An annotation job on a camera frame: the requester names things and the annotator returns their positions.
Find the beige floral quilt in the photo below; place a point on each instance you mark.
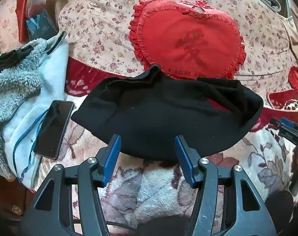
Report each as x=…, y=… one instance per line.
x=109, y=29

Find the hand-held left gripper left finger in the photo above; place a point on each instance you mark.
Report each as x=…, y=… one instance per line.
x=112, y=157

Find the small red heart pillow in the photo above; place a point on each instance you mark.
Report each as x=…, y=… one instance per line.
x=297, y=81

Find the red patterned fleece blanket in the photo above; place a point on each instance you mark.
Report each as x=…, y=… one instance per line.
x=149, y=186

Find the black pants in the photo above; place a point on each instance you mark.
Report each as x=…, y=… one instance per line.
x=163, y=115

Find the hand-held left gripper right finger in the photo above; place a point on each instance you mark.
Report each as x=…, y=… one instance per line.
x=184, y=159

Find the large red heart pillow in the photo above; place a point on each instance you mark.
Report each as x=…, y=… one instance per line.
x=188, y=36

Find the black cloth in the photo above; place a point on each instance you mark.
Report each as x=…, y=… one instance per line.
x=8, y=59

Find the red cloth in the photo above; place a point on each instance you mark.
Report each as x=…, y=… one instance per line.
x=22, y=12

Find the light blue fleece jacket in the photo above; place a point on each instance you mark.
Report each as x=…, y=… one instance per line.
x=18, y=98

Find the beige cloth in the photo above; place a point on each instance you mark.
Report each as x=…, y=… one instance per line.
x=294, y=34

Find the clear plastic bag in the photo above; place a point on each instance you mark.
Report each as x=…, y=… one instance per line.
x=37, y=0

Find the black smartphone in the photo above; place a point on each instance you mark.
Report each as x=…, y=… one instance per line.
x=54, y=127

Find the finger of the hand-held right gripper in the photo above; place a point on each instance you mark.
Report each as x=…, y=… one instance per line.
x=288, y=124

